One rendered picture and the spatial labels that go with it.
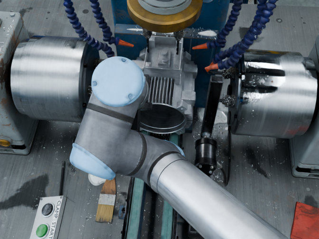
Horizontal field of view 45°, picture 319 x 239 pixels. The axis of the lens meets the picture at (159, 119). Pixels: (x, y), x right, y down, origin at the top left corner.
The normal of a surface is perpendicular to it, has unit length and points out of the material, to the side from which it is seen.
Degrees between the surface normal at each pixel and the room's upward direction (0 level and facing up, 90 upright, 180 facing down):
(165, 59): 0
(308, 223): 2
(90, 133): 31
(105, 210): 2
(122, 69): 27
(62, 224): 67
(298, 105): 47
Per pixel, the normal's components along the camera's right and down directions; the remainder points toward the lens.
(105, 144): 0.34, 0.08
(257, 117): -0.08, 0.59
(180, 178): -0.37, -0.70
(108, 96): -0.01, -0.14
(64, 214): 0.91, -0.15
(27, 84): -0.07, 0.24
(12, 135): -0.09, 0.83
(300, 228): 0.00, -0.56
